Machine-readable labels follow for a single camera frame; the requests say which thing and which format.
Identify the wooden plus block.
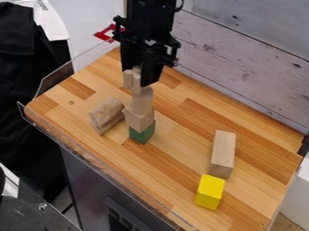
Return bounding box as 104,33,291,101
121,66,144,96

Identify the black jacket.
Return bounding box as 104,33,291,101
0,1,77,203

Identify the red clamp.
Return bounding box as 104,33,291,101
92,23,127,44

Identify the wooden half-round block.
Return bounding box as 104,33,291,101
87,97,126,136

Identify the long wooden block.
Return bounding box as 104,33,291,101
207,129,239,180

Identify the wooden cylinder block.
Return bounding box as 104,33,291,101
130,86,156,117

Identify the wooden cube block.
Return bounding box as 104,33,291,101
121,107,157,134

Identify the yellow cube block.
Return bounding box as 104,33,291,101
192,173,228,211

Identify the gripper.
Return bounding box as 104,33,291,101
110,14,183,88

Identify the green cube block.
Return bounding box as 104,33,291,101
127,121,157,145

